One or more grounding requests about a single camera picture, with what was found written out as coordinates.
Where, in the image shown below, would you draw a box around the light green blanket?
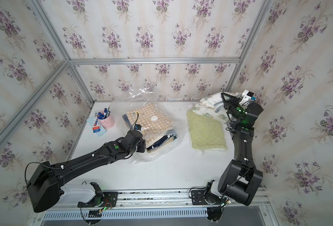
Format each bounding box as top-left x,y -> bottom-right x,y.
187,110 -> 227,151

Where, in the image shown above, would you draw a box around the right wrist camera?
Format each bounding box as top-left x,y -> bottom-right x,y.
240,90 -> 256,105

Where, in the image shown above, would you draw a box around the pink pen cup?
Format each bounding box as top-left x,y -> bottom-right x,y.
98,115 -> 115,130

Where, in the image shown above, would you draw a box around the white vacuum bag valve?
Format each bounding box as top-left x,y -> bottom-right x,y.
150,115 -> 158,121

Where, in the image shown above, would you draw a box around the light blue box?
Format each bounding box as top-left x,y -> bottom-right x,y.
86,111 -> 106,137

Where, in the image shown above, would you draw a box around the white patterned blanket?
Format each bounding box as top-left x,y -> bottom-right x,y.
192,92 -> 229,123

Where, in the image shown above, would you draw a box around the aluminium frame crossbar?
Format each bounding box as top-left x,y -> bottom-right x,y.
68,57 -> 240,65

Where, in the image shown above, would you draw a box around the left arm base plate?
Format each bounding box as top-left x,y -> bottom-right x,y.
77,192 -> 119,208

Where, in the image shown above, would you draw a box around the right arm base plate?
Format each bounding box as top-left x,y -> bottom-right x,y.
189,188 -> 227,205

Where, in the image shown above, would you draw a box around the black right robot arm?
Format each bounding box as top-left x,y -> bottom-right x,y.
218,92 -> 263,206

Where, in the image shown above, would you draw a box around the blue pens in cup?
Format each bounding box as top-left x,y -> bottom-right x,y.
97,106 -> 110,120

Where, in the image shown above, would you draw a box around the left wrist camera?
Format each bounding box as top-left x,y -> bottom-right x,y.
133,124 -> 142,132

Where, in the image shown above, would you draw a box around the navy blue star blanket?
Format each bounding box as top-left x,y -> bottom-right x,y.
122,115 -> 178,153

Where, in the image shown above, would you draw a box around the orange checkered blanket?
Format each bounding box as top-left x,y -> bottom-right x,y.
126,103 -> 173,147

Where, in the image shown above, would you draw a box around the aluminium mounting rail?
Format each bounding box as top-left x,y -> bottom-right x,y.
33,186 -> 272,211

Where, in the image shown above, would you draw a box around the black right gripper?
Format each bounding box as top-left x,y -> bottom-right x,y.
222,92 -> 247,124

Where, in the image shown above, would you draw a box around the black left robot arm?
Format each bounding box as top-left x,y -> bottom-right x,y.
26,130 -> 146,213

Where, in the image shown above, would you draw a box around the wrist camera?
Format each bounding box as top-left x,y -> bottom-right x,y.
133,124 -> 142,132
240,90 -> 256,105

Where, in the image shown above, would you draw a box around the clear plastic vacuum bag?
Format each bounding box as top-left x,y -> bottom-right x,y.
111,88 -> 188,163

